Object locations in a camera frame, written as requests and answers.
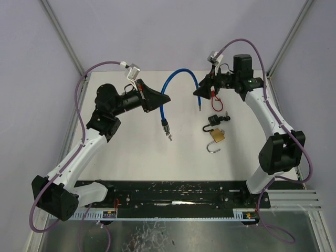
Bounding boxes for red cable padlock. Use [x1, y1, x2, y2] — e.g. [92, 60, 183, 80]
[211, 90, 224, 112]

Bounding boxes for blue cable lock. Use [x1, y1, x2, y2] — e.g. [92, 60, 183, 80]
[160, 68, 200, 138]

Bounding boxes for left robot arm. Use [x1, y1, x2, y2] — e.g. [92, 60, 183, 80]
[32, 79, 171, 221]

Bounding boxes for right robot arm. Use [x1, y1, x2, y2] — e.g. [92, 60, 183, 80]
[193, 51, 306, 194]

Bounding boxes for black padlock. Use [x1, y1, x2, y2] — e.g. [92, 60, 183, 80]
[202, 114, 221, 132]

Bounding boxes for black-headed keys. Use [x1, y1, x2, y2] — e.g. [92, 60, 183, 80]
[220, 111, 231, 121]

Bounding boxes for large brass padlock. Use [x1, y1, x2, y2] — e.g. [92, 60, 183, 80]
[206, 128, 225, 154]

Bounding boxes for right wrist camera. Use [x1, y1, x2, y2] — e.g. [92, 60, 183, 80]
[207, 51, 223, 75]

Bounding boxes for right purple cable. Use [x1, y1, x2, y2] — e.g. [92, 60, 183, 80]
[217, 38, 314, 244]

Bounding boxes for purple cable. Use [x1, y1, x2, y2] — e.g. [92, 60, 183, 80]
[28, 60, 127, 252]
[217, 38, 314, 244]

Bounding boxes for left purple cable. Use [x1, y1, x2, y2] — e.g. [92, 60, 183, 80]
[28, 60, 127, 252]

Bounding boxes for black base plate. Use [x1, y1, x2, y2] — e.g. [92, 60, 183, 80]
[78, 180, 271, 219]

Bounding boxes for aluminium frame post right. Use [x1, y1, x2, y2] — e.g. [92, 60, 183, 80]
[266, 0, 316, 79]

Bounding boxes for aluminium frame post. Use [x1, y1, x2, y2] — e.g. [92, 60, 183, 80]
[38, 0, 85, 75]
[266, 0, 316, 79]

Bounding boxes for grey slotted cable duct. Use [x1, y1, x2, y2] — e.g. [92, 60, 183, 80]
[70, 209, 258, 223]

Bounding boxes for aluminium frame post left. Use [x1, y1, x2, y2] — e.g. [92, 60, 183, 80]
[38, 0, 85, 75]

